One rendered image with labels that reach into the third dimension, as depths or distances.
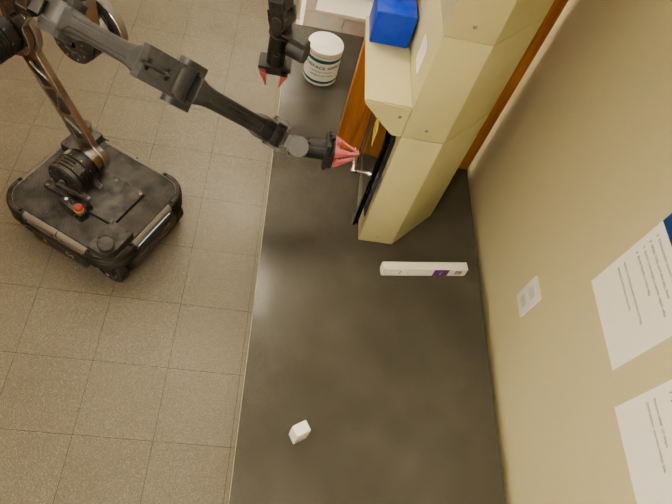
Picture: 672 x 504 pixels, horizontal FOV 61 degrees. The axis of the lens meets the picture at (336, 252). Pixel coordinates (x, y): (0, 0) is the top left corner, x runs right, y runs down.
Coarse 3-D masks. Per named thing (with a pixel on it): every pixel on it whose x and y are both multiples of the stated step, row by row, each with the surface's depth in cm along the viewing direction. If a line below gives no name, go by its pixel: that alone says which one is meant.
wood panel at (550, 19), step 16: (560, 0) 149; (544, 32) 157; (528, 48) 162; (528, 64) 166; (352, 80) 176; (512, 80) 171; (352, 96) 179; (352, 112) 184; (368, 112) 184; (496, 112) 182; (352, 128) 190; (352, 144) 197; (480, 144) 195; (464, 160) 202
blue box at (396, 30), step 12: (384, 0) 138; (396, 0) 139; (408, 0) 140; (372, 12) 143; (384, 12) 136; (396, 12) 136; (408, 12) 137; (372, 24) 140; (384, 24) 138; (396, 24) 138; (408, 24) 138; (372, 36) 141; (384, 36) 141; (396, 36) 141; (408, 36) 141
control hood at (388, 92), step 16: (368, 16) 148; (368, 32) 145; (368, 48) 141; (384, 48) 142; (400, 48) 144; (368, 64) 138; (384, 64) 139; (400, 64) 140; (368, 80) 135; (384, 80) 136; (400, 80) 137; (368, 96) 132; (384, 96) 133; (400, 96) 134; (384, 112) 134; (400, 112) 134; (400, 128) 139
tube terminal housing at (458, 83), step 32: (416, 0) 144; (416, 32) 140; (448, 64) 122; (480, 64) 122; (512, 64) 135; (416, 96) 131; (448, 96) 130; (480, 96) 136; (416, 128) 138; (448, 128) 138; (480, 128) 156; (416, 160) 148; (448, 160) 157; (384, 192) 160; (416, 192) 159; (384, 224) 173; (416, 224) 186
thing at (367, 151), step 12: (372, 120) 176; (372, 132) 170; (384, 132) 146; (372, 144) 165; (384, 144) 145; (360, 156) 189; (372, 156) 160; (360, 168) 182; (372, 168) 155; (360, 180) 176; (360, 192) 170; (360, 204) 166
